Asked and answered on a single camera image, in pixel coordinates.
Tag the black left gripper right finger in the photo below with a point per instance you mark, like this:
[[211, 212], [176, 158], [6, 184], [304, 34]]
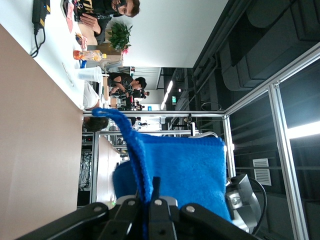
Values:
[[195, 222]]

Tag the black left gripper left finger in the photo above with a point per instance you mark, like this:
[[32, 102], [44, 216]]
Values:
[[100, 222]]

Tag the blue microfibre towel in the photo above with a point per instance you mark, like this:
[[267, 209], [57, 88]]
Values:
[[187, 170]]

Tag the brown desk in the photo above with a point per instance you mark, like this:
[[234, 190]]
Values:
[[106, 170]]

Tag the table cover sheet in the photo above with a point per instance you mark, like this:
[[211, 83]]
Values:
[[37, 137]]

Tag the green exit sign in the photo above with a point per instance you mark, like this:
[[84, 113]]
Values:
[[174, 100]]

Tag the person in white shirt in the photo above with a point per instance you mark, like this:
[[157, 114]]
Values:
[[91, 97]]

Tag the row of ceiling lamps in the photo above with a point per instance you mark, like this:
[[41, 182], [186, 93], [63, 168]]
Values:
[[167, 95]]

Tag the bright ceiling light strip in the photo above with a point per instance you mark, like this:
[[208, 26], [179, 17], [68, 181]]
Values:
[[305, 130]]

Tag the seated person black shirt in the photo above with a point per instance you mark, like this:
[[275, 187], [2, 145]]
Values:
[[120, 80]]

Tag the clear plastic cup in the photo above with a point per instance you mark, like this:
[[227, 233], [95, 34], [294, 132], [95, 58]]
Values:
[[91, 74]]

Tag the orange drink bottle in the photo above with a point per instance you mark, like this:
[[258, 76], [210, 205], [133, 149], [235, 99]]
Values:
[[90, 55]]

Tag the small snack packet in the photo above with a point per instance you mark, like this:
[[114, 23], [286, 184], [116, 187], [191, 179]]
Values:
[[82, 42]]

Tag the green potted plant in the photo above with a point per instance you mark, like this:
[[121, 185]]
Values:
[[120, 36]]

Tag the pink paper sheet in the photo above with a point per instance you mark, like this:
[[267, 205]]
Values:
[[70, 17]]

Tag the person with black mask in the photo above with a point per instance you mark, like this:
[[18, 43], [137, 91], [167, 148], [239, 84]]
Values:
[[107, 7]]

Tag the black power adapter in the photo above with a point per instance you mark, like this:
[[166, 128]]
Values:
[[40, 12]]

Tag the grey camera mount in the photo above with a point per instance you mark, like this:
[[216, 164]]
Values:
[[240, 200]]

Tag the white wall vent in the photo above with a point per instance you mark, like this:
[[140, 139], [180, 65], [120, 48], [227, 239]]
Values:
[[262, 172]]

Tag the aluminium profile frame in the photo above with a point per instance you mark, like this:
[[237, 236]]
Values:
[[280, 140]]

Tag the grey ventilation duct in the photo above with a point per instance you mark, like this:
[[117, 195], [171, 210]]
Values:
[[262, 62]]

